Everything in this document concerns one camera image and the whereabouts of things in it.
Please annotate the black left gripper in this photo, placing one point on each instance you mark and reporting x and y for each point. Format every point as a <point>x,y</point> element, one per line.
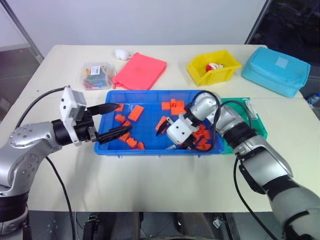
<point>83,130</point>

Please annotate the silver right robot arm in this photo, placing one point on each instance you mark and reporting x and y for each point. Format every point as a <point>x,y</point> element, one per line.
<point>265,155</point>

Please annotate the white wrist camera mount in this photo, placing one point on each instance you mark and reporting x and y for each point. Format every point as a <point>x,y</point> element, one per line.
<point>67,107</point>
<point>180,130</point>

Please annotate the coral pink zip pouch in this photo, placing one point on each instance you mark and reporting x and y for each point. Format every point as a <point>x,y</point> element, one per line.
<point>140,72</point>

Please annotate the light blue fabric case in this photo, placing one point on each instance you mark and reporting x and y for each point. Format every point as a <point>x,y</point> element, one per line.
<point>275,72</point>

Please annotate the yellow plastic bin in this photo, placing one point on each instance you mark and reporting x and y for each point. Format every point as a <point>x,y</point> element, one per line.
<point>200,75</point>

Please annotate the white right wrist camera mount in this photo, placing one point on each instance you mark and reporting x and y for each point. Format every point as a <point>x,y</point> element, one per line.
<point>180,130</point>

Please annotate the clear water bottles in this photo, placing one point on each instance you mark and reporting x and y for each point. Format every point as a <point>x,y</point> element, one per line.
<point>314,99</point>

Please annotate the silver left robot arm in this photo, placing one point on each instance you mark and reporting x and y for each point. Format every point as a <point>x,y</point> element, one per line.
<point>23,152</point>

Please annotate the white rounded object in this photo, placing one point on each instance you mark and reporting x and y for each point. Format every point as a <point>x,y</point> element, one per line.
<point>121,54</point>

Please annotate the blue plastic bin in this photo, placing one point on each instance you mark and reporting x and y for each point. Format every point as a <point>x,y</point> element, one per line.
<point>150,135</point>

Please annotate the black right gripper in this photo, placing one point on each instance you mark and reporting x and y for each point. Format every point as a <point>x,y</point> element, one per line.
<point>193,143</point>

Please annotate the red and white toy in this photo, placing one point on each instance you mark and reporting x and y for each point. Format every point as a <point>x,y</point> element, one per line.
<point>212,67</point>

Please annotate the green plastic bin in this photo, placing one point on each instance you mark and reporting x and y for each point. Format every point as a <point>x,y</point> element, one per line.
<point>260,125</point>

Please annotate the grey metal frame post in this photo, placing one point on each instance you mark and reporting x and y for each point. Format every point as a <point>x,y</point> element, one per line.
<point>25,27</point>

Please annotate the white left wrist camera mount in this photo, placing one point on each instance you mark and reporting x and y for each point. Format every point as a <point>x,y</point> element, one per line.
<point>67,107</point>

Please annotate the clear box of coloured pieces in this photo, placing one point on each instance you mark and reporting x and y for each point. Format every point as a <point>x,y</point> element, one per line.
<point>96,75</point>

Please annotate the large orange plastic block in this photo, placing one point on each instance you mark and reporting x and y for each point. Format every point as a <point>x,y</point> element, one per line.
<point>136,113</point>

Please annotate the grey window frame post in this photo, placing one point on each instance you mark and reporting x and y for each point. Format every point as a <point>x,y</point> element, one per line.
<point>257,22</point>

